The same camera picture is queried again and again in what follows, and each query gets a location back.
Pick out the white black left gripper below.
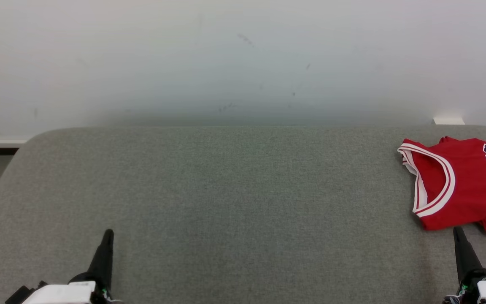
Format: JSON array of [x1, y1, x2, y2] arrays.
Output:
[[22, 229, 114, 304]]

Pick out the red Bulls jersey white sleeves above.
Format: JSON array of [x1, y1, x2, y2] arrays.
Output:
[[397, 136, 486, 235]]

